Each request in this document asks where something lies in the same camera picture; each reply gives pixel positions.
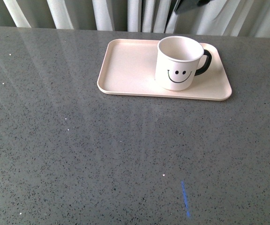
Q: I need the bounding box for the white pleated curtain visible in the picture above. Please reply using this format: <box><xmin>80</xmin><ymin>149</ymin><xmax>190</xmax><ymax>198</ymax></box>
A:
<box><xmin>0</xmin><ymin>0</ymin><xmax>270</xmax><ymax>38</ymax></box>

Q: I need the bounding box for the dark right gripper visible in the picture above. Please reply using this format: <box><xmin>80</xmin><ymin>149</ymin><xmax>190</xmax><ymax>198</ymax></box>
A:
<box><xmin>173</xmin><ymin>0</ymin><xmax>211</xmax><ymax>15</ymax></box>

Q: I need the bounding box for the beige rectangular plastic tray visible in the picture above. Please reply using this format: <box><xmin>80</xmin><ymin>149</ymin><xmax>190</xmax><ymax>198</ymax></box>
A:
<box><xmin>97</xmin><ymin>39</ymin><xmax>232</xmax><ymax>101</ymax></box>

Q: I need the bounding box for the white smiley mug black handle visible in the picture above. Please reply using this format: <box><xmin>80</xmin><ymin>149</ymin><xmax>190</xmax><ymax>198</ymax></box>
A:
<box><xmin>155</xmin><ymin>36</ymin><xmax>212</xmax><ymax>91</ymax></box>

